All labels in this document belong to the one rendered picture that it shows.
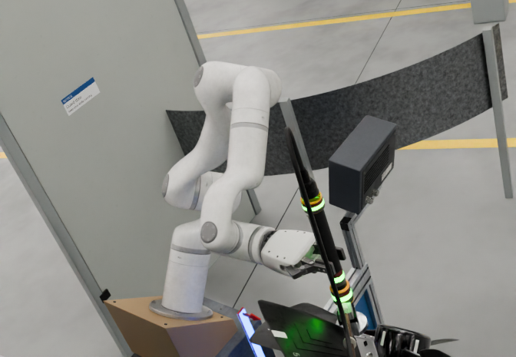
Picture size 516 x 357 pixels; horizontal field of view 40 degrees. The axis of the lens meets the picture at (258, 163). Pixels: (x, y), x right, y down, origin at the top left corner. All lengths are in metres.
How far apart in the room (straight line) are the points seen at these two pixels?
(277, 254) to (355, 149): 0.77
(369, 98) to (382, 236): 0.87
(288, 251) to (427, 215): 2.41
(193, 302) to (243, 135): 0.65
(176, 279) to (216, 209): 0.58
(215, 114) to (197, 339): 0.65
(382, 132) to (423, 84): 1.08
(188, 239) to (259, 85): 0.59
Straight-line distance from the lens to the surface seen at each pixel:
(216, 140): 1.89
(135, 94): 3.41
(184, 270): 2.05
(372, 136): 2.23
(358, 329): 1.57
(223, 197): 1.52
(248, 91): 1.64
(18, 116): 3.03
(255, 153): 1.60
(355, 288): 2.31
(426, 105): 3.35
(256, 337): 1.72
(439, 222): 3.79
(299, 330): 1.43
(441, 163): 4.21
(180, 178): 1.99
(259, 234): 1.52
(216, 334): 2.10
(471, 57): 3.40
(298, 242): 1.50
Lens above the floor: 2.41
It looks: 31 degrees down
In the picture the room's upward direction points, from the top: 20 degrees counter-clockwise
